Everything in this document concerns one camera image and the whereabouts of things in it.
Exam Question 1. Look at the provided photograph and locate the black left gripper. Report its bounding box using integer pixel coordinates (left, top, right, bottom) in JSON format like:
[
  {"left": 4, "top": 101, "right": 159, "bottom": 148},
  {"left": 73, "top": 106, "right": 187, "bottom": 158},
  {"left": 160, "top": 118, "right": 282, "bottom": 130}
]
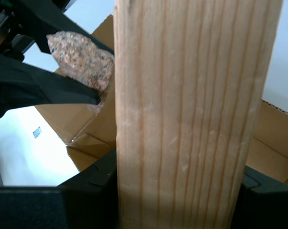
[{"left": 0, "top": 0, "right": 115, "bottom": 120}]

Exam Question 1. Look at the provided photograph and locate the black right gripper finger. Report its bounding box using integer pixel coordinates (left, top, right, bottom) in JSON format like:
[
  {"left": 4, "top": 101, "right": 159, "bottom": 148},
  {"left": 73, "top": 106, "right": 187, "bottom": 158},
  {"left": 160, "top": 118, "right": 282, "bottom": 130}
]
[
  {"left": 231, "top": 166, "right": 288, "bottom": 229},
  {"left": 0, "top": 147, "right": 119, "bottom": 229}
]

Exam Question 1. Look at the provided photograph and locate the pinkish speckled granite rock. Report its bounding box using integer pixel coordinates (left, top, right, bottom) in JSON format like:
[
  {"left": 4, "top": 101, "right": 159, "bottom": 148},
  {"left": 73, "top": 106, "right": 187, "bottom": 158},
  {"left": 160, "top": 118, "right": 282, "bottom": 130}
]
[{"left": 46, "top": 30, "right": 115, "bottom": 113}]

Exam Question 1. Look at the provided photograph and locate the light wooden block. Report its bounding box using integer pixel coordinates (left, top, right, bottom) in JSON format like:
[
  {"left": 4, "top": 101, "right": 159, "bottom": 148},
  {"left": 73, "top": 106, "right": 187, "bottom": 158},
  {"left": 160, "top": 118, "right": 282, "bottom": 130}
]
[{"left": 113, "top": 0, "right": 284, "bottom": 229}]

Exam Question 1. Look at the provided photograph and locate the open brown cardboard box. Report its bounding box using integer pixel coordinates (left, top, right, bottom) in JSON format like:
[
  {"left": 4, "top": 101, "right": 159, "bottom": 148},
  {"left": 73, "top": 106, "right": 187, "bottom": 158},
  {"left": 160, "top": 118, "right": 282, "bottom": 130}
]
[{"left": 36, "top": 14, "right": 288, "bottom": 189}]

